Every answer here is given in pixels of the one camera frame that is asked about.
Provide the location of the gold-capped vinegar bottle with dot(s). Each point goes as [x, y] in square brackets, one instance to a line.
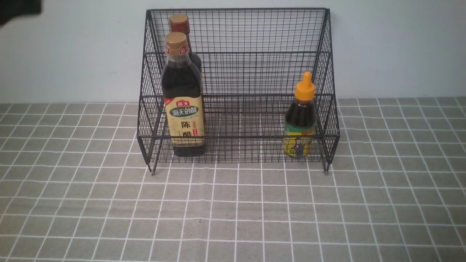
[181, 88]

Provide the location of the orange-capped oyster sauce bottle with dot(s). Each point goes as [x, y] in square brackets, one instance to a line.
[300, 119]

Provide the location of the brown-capped soy sauce bottle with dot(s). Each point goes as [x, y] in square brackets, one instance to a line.
[180, 23]

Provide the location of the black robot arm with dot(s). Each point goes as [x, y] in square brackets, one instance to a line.
[12, 9]

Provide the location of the grey checked tablecloth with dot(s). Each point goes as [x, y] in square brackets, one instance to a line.
[75, 188]

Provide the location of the black wire mesh shelf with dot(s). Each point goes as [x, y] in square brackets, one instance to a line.
[252, 59]

